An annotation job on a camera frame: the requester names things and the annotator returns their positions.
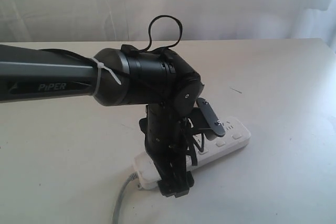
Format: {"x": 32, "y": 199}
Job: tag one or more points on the white five-outlet power strip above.
{"x": 236, "y": 137}

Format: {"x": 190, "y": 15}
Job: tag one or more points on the white backdrop curtain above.
{"x": 127, "y": 20}

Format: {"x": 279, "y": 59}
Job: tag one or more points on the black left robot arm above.
{"x": 159, "y": 79}

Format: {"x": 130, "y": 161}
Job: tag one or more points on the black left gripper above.
{"x": 167, "y": 147}

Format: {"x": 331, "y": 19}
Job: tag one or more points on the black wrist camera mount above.
{"x": 205, "y": 121}

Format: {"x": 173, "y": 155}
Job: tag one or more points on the white zip tie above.
{"x": 100, "y": 68}

